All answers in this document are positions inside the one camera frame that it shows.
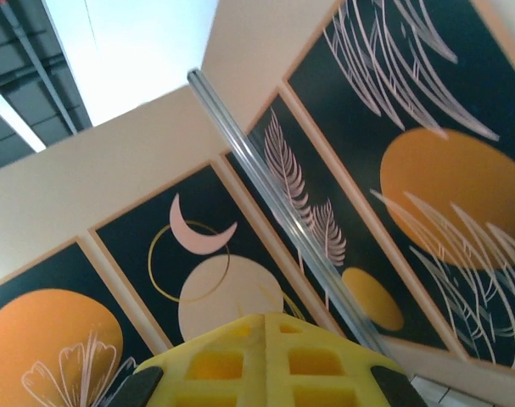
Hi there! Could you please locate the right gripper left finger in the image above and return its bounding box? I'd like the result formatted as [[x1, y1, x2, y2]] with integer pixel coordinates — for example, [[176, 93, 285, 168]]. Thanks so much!
[[129, 312, 268, 407]]

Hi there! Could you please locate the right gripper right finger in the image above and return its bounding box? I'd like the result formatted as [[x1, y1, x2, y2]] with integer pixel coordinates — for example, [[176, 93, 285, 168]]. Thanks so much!
[[265, 310, 426, 407]]

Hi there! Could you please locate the aluminium frame post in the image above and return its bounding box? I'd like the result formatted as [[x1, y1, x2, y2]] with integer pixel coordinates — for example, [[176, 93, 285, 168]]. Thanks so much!
[[186, 67, 388, 355]]

